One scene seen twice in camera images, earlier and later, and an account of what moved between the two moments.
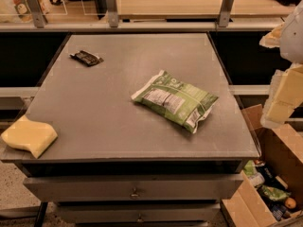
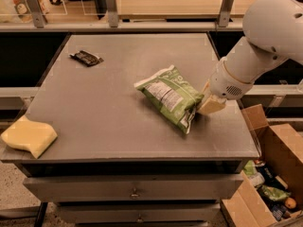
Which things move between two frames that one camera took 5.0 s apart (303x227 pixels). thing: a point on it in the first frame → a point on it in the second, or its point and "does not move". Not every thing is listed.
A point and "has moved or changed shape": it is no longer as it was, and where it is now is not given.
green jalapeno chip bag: (174, 99) has moved or changed shape
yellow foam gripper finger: (273, 39) → (213, 103)
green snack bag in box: (275, 194) does not move
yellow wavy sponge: (26, 134) does not move
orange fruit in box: (290, 202) does not move
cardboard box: (281, 148) does not move
